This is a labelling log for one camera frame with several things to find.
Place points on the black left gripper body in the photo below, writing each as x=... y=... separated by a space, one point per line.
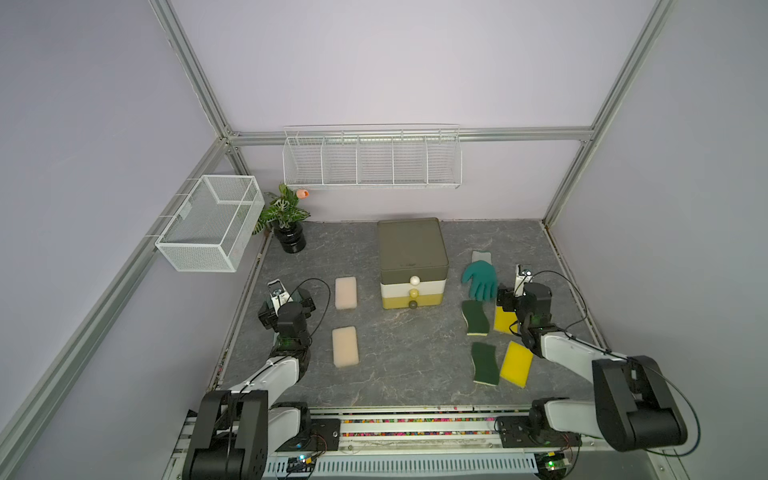
x=268 y=317

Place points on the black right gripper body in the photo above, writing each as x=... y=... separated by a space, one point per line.
x=510 y=303

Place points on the pink sponge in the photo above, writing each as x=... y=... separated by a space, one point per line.
x=345 y=347
x=345 y=297

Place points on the green yellow sponge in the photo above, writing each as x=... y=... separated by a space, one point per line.
x=486 y=369

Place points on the olive three-drawer storage box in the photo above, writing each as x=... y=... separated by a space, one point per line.
x=414 y=264

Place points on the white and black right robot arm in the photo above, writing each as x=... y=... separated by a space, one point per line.
x=632 y=406

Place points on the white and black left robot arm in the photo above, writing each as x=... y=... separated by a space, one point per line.
x=238 y=428

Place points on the green rubber glove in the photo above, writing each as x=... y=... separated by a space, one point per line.
x=481 y=277

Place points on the potted green plant black pot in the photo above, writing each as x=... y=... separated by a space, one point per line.
x=283 y=217

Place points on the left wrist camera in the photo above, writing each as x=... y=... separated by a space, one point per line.
x=278 y=294

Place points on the white wire cube basket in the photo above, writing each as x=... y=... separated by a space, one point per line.
x=210 y=230

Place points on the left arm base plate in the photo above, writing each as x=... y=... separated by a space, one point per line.
x=318 y=435

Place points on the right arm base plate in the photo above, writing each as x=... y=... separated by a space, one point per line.
x=523 y=432

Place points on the white slotted cable duct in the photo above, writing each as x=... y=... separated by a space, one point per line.
x=407 y=466

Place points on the long white wire shelf basket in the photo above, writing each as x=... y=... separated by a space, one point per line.
x=388 y=156

